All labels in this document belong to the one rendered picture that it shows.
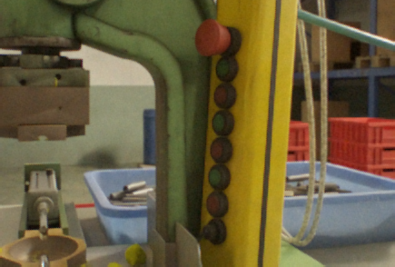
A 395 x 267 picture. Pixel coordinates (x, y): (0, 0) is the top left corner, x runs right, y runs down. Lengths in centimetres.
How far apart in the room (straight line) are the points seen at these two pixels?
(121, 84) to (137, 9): 830
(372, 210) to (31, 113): 65
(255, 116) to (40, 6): 25
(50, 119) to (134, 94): 842
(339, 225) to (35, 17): 62
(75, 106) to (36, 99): 4
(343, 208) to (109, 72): 806
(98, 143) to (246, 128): 836
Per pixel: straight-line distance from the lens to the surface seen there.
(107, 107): 889
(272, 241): 61
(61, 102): 54
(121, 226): 83
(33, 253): 69
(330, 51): 815
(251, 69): 57
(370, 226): 100
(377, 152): 436
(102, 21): 61
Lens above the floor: 122
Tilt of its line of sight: 3 degrees down
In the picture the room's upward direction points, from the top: straight up
